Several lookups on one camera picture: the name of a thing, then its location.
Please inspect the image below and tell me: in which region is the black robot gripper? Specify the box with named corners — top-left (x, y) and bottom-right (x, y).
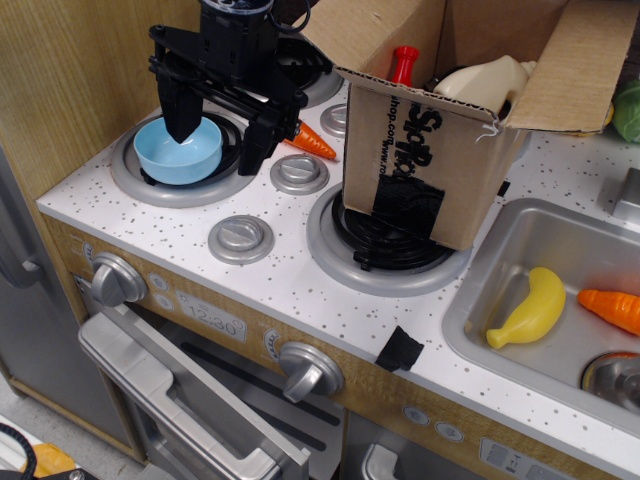
top-left (149, 1), bottom-right (308, 176)

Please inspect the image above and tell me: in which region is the light blue plastic bowl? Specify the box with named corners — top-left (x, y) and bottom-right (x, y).
top-left (133, 116), bottom-right (224, 187)

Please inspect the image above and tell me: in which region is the orange toy carrot on stove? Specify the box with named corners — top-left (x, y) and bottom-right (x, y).
top-left (284, 122), bottom-right (337, 161)

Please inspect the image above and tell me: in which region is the black back left burner coil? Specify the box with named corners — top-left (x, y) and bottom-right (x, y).
top-left (276, 37), bottom-right (332, 89)

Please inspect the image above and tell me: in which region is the grey stovetop knob middle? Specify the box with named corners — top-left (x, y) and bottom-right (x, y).
top-left (270, 154), bottom-right (330, 196)

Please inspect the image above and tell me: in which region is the grey stovetop knob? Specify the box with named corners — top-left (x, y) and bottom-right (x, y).
top-left (207, 215), bottom-right (275, 265)
top-left (270, 154), bottom-right (330, 196)
top-left (320, 103), bottom-right (347, 138)

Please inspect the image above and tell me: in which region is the grey stovetop knob back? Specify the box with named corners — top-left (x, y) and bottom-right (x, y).
top-left (320, 103), bottom-right (347, 138)

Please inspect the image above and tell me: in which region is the grey stovetop knob front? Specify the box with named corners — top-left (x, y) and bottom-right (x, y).
top-left (207, 215), bottom-right (275, 265)

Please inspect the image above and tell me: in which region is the red toy bottle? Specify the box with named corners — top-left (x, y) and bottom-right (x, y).
top-left (391, 45), bottom-right (420, 87)

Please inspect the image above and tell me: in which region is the silver oven dial left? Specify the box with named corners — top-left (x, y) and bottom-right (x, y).
top-left (91, 252), bottom-right (148, 308)

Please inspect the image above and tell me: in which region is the silver oven dial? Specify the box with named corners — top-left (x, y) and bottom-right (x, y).
top-left (279, 341), bottom-right (344, 403)
top-left (91, 252), bottom-right (148, 308)

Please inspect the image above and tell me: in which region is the black front right burner coil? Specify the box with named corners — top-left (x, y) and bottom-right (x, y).
top-left (331, 189), bottom-right (455, 271)

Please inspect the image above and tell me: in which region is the brown cardboard box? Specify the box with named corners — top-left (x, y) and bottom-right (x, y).
top-left (304, 1), bottom-right (639, 250)

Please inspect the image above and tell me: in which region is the silver oven dial right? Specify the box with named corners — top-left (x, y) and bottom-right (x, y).
top-left (279, 341), bottom-right (344, 403)

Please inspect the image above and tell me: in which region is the cream toy milk jug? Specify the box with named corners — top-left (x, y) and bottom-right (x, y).
top-left (434, 55), bottom-right (537, 114)

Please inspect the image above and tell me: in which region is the grey toy fridge door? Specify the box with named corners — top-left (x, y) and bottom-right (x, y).
top-left (1, 157), bottom-right (133, 449)

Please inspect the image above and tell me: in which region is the black tape piece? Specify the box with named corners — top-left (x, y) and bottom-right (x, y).
top-left (375, 326), bottom-right (424, 372)

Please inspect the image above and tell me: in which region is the yellow toy banana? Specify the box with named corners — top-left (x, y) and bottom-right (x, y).
top-left (486, 267), bottom-right (566, 349)

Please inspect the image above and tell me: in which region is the orange cloth on floor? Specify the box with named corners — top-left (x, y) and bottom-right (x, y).
top-left (32, 443), bottom-right (76, 479)

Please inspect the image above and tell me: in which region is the silver toy sink basin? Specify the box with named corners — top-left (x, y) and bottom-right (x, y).
top-left (442, 199), bottom-right (639, 435)

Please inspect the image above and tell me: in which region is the green toy cabbage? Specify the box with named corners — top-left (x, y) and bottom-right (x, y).
top-left (612, 79), bottom-right (639, 144)

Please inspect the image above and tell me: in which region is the grey toy faucet base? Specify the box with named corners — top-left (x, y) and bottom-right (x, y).
top-left (598, 167), bottom-right (639, 225)

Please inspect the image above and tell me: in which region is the orange toy carrot in sink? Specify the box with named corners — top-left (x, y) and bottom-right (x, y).
top-left (577, 289), bottom-right (639, 336)

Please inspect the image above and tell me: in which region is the silver pot in sink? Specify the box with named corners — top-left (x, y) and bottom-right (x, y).
top-left (580, 351), bottom-right (639, 414)

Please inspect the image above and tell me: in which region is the silver oven door handle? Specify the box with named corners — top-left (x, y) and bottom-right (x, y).
top-left (78, 310), bottom-right (310, 479)

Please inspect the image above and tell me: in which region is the black cable on floor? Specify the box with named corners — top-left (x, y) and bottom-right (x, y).
top-left (0, 422), bottom-right (39, 476)

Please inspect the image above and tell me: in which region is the silver lower cabinet handle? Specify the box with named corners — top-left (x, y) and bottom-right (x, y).
top-left (360, 444), bottom-right (398, 480)

